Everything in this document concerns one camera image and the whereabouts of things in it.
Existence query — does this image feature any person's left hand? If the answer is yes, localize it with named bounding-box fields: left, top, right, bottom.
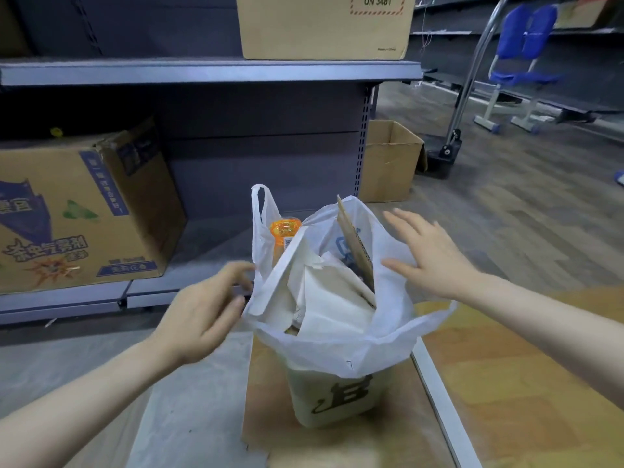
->
left=155, top=260, right=255, bottom=367

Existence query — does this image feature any person's right hand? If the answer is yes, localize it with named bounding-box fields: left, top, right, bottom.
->
left=380, top=207, right=482, bottom=303

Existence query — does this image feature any person's right forearm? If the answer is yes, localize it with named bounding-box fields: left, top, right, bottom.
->
left=460, top=274, right=624, bottom=411

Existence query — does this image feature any person's left forearm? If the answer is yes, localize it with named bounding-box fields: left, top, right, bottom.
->
left=0, top=331, right=185, bottom=468

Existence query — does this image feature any brown cardboard piece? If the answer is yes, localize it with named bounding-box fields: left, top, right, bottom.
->
left=336, top=195, right=376, bottom=294

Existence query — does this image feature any white paper bag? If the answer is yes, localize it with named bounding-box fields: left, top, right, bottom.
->
left=253, top=226, right=378, bottom=337

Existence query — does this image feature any orange bottle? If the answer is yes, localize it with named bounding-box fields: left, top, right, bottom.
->
left=269, top=217, right=303, bottom=268

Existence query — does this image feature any white plastic bag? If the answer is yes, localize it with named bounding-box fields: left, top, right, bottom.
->
left=242, top=184, right=459, bottom=429

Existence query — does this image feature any open cardboard box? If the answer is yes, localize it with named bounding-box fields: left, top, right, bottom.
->
left=359, top=120, right=429, bottom=204

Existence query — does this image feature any metal hand truck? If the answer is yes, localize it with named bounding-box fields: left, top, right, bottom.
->
left=421, top=0, right=511, bottom=180

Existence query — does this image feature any blue printed cardboard box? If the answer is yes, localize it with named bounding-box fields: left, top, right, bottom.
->
left=0, top=118, right=188, bottom=296

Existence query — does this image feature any grey metal shelf unit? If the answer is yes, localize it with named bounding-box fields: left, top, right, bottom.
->
left=0, top=0, right=425, bottom=328

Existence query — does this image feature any plain cardboard box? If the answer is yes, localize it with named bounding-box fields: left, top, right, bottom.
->
left=235, top=0, right=418, bottom=61

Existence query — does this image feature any blue chair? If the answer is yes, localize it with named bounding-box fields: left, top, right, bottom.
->
left=473, top=3, right=566, bottom=136

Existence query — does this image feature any dark background shelving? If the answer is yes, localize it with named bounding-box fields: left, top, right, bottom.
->
left=409, top=0, right=624, bottom=124

